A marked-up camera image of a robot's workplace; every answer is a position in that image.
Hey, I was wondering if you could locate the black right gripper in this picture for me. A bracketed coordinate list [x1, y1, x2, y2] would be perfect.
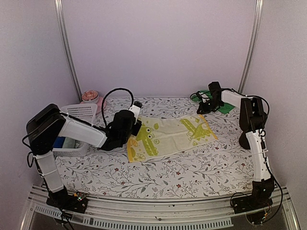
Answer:
[198, 97, 224, 114]

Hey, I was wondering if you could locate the yellow-green crocodile towel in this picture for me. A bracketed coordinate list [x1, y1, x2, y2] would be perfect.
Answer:
[127, 114, 218, 163]

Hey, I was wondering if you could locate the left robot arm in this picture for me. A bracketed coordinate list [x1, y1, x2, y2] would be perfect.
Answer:
[25, 101, 142, 208]

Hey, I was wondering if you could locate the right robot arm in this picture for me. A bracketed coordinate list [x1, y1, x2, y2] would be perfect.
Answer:
[195, 81, 275, 209]

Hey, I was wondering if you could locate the green microfiber towel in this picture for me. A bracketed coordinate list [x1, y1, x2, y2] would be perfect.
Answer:
[189, 90, 234, 114]

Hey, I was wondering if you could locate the pink plate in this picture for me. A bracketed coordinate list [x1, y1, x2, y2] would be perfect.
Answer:
[81, 96, 106, 115]

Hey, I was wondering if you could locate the white plastic basket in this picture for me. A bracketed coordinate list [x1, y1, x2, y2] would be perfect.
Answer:
[53, 103, 97, 157]

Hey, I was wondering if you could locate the dark brown cylinder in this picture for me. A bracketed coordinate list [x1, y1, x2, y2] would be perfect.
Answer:
[239, 131, 250, 150]

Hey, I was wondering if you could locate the light green rolled towel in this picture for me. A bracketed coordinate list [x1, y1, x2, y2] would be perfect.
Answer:
[62, 138, 82, 149]

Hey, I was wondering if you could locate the floral patterned table mat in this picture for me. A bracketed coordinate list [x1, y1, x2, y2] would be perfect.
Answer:
[56, 108, 254, 199]

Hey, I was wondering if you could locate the blue rolled towel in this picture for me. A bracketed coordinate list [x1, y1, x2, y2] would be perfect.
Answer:
[53, 137, 65, 149]

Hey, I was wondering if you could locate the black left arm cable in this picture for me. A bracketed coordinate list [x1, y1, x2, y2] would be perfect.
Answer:
[101, 88, 134, 127]

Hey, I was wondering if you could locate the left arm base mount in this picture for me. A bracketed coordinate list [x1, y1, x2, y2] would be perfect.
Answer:
[44, 178, 88, 214]

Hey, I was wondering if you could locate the aluminium front rail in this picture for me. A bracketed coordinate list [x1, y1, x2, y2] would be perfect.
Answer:
[21, 186, 300, 230]

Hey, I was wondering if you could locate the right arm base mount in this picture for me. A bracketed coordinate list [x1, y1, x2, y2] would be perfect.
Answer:
[230, 192, 273, 214]

